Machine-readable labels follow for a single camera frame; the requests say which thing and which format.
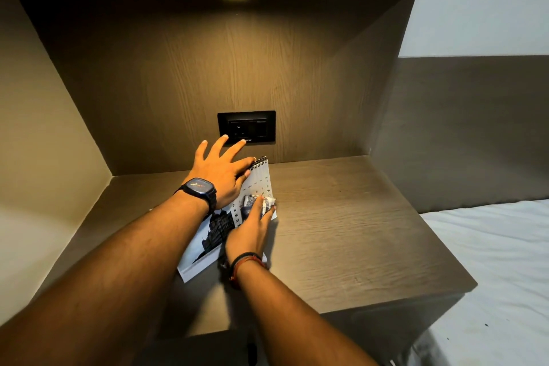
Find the person's right hand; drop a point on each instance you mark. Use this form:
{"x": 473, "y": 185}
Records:
{"x": 246, "y": 237}

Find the dark blue wristwatch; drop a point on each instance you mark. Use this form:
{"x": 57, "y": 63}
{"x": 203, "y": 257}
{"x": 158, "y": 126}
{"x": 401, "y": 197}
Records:
{"x": 199, "y": 189}

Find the person's left thumb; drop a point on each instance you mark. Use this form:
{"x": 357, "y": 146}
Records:
{"x": 245, "y": 175}

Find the brown wooden bedside table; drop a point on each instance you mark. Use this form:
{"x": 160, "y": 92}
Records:
{"x": 351, "y": 241}

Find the person's left hand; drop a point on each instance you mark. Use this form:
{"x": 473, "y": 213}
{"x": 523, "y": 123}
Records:
{"x": 216, "y": 177}

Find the person's right forearm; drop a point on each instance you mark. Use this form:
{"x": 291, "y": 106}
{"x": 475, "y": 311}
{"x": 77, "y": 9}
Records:
{"x": 291, "y": 318}

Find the blue white wrapper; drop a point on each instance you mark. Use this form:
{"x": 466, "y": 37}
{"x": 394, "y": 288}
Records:
{"x": 249, "y": 202}

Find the person's right fingers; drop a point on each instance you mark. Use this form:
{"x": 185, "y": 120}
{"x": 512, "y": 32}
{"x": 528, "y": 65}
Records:
{"x": 257, "y": 213}

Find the person's left forearm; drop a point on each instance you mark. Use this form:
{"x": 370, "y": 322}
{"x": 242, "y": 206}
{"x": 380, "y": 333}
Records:
{"x": 107, "y": 284}

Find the white spiral desk calendar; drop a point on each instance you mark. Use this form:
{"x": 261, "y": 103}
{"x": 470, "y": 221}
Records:
{"x": 257, "y": 183}

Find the white bed sheet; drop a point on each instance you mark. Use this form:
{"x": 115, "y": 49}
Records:
{"x": 493, "y": 275}

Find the person's left middle finger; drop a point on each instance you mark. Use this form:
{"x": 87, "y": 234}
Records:
{"x": 235, "y": 149}

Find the black wall socket panel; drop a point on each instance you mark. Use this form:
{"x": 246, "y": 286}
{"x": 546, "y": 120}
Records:
{"x": 246, "y": 126}

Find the person's left little finger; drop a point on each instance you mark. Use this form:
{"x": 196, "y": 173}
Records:
{"x": 201, "y": 152}

